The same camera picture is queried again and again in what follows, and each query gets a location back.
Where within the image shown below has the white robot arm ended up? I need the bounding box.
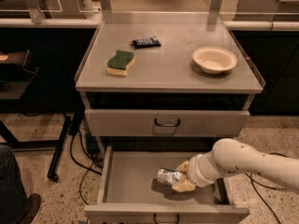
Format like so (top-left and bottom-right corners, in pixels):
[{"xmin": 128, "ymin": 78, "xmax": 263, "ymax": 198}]
[{"xmin": 172, "ymin": 138, "xmax": 299, "ymax": 193}]

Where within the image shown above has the closed upper drawer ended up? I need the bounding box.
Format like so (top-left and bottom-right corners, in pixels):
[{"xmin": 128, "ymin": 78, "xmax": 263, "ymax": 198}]
[{"xmin": 85, "ymin": 109, "xmax": 249, "ymax": 137}]

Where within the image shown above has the open middle drawer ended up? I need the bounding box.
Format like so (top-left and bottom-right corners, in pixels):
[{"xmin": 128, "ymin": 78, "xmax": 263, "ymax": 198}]
[{"xmin": 85, "ymin": 147, "xmax": 249, "ymax": 224}]

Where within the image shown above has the green yellow sponge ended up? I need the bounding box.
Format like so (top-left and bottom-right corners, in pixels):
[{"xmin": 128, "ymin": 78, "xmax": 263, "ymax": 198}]
[{"xmin": 107, "ymin": 50, "xmax": 135, "ymax": 77}]

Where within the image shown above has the grey drawer cabinet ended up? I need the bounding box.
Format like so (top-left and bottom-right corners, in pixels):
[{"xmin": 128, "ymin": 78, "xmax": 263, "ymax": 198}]
[{"xmin": 74, "ymin": 10, "xmax": 266, "ymax": 224}]

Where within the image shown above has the white paper bowl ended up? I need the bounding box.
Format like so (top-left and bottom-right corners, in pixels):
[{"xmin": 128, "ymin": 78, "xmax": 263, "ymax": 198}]
[{"xmin": 192, "ymin": 47, "xmax": 237, "ymax": 75}]

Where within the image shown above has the black floor cable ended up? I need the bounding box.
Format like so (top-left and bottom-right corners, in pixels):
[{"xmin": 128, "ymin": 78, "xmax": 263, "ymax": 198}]
[
  {"xmin": 244, "ymin": 152, "xmax": 289, "ymax": 224},
  {"xmin": 68, "ymin": 126, "xmax": 105, "ymax": 206}
]

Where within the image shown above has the dark snack bar packet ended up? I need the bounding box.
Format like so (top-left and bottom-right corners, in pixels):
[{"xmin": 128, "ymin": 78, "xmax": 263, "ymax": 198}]
[{"xmin": 132, "ymin": 36, "xmax": 161, "ymax": 48}]

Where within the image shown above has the brown shoe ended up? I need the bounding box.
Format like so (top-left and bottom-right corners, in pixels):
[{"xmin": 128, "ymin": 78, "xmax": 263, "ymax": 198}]
[{"xmin": 19, "ymin": 193, "xmax": 41, "ymax": 224}]

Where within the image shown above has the silver redbull can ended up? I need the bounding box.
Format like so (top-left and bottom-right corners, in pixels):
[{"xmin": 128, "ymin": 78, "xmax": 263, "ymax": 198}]
[{"xmin": 157, "ymin": 168, "xmax": 186, "ymax": 186}]

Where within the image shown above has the black floor cable right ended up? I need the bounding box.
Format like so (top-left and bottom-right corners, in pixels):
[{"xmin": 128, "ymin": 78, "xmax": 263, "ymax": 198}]
[{"xmin": 244, "ymin": 152, "xmax": 289, "ymax": 224}]

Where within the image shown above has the black side table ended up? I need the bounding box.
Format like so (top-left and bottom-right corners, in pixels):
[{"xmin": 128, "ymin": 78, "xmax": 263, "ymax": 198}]
[{"xmin": 0, "ymin": 50, "xmax": 80, "ymax": 182}]

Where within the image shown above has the black floor cable left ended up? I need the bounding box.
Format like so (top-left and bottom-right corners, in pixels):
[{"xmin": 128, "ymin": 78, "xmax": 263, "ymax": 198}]
[{"xmin": 68, "ymin": 126, "xmax": 105, "ymax": 206}]

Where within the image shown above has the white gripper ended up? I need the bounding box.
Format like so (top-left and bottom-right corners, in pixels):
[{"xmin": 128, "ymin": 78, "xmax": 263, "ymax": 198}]
[{"xmin": 172, "ymin": 152, "xmax": 239, "ymax": 192}]

